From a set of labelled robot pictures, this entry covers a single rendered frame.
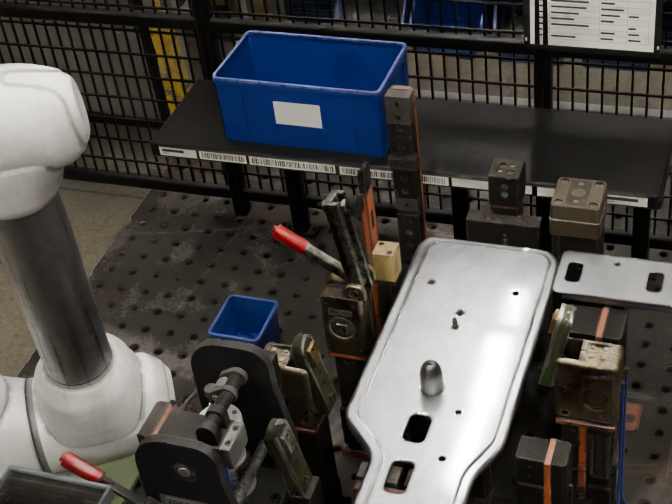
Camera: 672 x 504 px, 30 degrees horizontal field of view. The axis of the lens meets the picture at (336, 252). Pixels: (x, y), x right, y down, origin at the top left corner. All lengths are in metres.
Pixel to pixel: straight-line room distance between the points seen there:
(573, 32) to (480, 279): 0.48
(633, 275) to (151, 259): 1.04
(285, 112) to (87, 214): 1.86
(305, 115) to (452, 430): 0.69
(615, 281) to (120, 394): 0.75
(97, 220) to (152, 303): 1.48
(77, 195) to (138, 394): 2.16
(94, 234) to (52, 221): 2.21
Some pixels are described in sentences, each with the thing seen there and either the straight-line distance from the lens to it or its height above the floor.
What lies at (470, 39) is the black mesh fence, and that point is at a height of 1.15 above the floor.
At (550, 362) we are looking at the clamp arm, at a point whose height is 1.03.
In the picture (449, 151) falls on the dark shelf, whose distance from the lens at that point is 2.14.
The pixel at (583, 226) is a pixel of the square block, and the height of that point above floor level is 1.02.
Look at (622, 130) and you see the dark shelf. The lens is 2.18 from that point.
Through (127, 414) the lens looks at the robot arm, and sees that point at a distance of 1.92.
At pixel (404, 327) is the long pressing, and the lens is 1.85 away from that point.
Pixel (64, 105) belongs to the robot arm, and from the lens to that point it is 1.51.
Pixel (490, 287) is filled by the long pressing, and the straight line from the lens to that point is 1.90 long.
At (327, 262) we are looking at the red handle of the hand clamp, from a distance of 1.82.
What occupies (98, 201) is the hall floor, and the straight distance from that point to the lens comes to 3.99.
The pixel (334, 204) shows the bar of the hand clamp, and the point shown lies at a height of 1.22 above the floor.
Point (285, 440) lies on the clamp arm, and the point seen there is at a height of 1.09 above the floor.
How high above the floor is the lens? 2.25
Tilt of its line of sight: 39 degrees down
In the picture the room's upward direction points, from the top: 8 degrees counter-clockwise
